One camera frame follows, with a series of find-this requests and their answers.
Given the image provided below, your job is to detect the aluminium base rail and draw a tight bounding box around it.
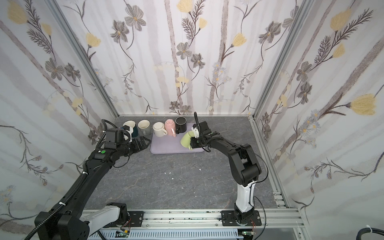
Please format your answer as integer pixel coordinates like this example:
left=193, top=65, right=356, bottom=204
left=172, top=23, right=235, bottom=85
left=80, top=207, right=310, bottom=240

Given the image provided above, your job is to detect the light green ceramic mug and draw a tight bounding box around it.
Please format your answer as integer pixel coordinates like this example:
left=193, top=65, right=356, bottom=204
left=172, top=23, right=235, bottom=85
left=180, top=131, right=195, bottom=150

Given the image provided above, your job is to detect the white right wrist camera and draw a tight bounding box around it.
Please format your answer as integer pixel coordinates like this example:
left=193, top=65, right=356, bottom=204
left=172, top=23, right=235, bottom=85
left=192, top=127, right=200, bottom=139

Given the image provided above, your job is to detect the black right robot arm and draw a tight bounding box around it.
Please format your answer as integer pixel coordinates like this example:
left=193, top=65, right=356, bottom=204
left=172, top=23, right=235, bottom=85
left=191, top=112, right=262, bottom=225

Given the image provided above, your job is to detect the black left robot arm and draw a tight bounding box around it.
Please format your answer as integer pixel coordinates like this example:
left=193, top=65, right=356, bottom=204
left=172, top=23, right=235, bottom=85
left=26, top=137, right=152, bottom=240

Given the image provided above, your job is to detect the dark green ceramic mug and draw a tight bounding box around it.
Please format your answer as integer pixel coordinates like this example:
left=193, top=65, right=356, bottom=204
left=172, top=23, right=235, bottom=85
left=123, top=120, right=139, bottom=138

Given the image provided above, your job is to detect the black ceramic mug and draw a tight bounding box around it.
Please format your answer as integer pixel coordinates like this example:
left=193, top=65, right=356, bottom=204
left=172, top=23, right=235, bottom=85
left=175, top=117, right=187, bottom=134

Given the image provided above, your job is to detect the grey ceramic mug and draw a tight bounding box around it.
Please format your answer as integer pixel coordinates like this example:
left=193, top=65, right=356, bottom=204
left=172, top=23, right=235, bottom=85
left=138, top=120, right=152, bottom=136

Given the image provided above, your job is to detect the lilac plastic tray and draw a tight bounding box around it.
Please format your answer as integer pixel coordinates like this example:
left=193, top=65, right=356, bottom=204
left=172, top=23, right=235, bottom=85
left=151, top=123, right=204, bottom=155

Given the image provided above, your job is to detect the white ceramic mug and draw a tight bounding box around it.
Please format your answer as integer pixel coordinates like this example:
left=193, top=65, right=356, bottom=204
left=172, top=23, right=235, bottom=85
left=153, top=122, right=168, bottom=138

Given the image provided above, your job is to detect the pink ceramic mug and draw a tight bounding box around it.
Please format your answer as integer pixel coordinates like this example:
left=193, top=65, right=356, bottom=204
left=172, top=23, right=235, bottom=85
left=165, top=119, right=177, bottom=137

